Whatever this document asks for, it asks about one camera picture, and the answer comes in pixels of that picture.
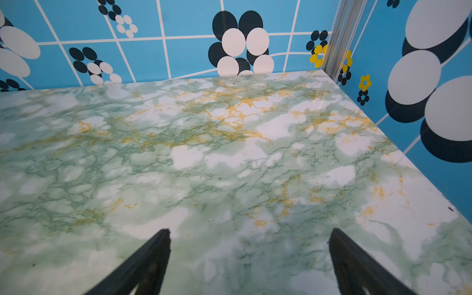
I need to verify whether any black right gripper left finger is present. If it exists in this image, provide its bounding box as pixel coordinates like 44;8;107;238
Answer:
86;229;171;295

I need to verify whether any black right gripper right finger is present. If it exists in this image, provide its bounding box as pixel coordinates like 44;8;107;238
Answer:
329;228;415;295

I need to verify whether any aluminium right corner post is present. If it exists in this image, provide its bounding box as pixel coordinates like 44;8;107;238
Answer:
322;0;368;82

